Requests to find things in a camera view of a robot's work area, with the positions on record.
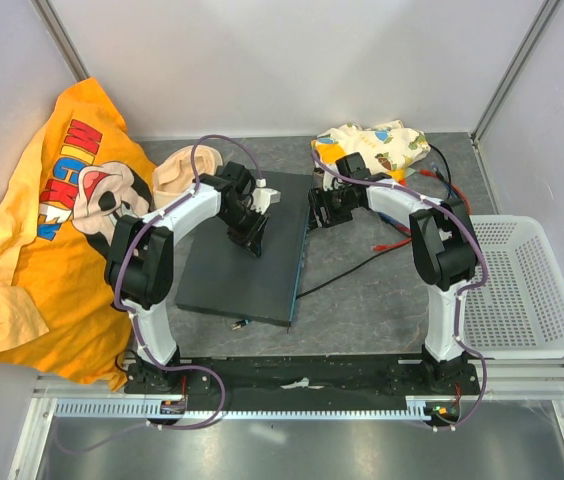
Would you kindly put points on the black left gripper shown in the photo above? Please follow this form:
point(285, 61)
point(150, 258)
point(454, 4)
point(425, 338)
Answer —
point(255, 243)

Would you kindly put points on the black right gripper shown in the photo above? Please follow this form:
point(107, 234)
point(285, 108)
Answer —
point(318, 199)

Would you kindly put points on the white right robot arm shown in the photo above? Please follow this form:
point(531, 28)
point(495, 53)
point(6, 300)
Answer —
point(442, 237)

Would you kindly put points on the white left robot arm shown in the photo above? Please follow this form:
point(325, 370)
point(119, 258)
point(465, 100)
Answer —
point(140, 262)

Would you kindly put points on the patterned white yellow cloth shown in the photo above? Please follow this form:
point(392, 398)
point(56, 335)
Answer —
point(389, 148)

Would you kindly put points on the beige bucket hat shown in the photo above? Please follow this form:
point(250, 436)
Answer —
point(176, 174)

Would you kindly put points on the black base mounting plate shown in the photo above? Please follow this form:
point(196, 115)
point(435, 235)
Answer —
point(387, 374)

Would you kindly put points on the orange Mickey t-shirt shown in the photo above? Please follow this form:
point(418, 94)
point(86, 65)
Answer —
point(76, 178)

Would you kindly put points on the white perforated plastic basket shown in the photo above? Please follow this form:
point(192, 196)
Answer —
point(518, 313)

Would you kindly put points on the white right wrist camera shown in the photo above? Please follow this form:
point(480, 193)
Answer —
point(321, 172)

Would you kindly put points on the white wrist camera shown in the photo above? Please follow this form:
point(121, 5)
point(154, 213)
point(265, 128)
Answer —
point(263, 197)
point(321, 172)

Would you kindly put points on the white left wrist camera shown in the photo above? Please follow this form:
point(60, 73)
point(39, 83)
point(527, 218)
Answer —
point(263, 197)

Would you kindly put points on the dark grey network switch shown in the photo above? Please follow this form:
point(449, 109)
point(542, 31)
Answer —
point(223, 278)

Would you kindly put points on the slotted grey cable duct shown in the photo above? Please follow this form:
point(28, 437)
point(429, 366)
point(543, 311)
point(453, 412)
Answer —
point(200, 408)

